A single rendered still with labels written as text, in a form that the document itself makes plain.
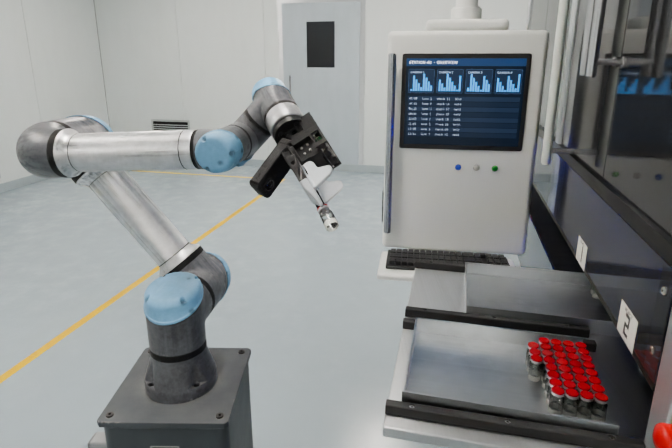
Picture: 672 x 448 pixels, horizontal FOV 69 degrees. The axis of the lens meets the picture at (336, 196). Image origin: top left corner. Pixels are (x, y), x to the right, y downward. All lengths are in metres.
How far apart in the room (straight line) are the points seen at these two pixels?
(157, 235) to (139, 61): 6.46
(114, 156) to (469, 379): 0.79
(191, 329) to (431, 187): 0.99
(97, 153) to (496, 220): 1.27
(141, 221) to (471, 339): 0.77
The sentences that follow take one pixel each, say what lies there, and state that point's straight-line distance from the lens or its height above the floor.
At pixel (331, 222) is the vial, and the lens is 0.79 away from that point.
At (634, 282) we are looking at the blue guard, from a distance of 1.00.
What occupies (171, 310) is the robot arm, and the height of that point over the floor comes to 0.99.
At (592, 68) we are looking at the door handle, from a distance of 1.15.
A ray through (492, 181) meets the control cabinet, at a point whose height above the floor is 1.06.
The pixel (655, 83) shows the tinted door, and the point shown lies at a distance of 1.01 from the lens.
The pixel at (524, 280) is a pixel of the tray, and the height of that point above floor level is 0.88.
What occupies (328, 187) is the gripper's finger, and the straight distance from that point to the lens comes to 0.87.
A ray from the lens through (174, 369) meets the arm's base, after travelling 1.11.
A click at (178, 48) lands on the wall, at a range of 7.23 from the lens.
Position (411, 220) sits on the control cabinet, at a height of 0.91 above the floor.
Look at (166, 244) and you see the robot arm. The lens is 1.18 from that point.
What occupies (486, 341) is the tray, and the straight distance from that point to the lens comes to 1.15.
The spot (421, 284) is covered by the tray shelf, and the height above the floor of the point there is 0.88.
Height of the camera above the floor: 1.47
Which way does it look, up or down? 16 degrees down
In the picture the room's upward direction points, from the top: straight up
